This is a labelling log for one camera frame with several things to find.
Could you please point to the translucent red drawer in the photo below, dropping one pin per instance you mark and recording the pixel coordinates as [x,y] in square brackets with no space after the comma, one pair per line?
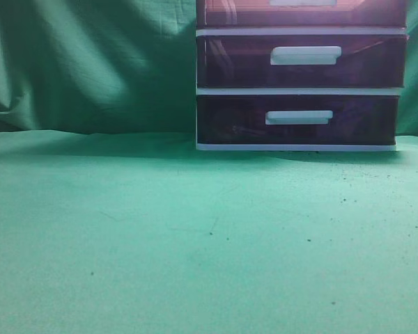
[296,119]
[301,61]
[261,13]

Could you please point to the green cloth backdrop and cover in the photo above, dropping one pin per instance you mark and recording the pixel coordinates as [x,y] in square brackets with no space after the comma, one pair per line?
[112,222]

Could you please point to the white plastic drawer cabinet frame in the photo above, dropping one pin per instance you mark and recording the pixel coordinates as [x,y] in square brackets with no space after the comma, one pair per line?
[298,30]

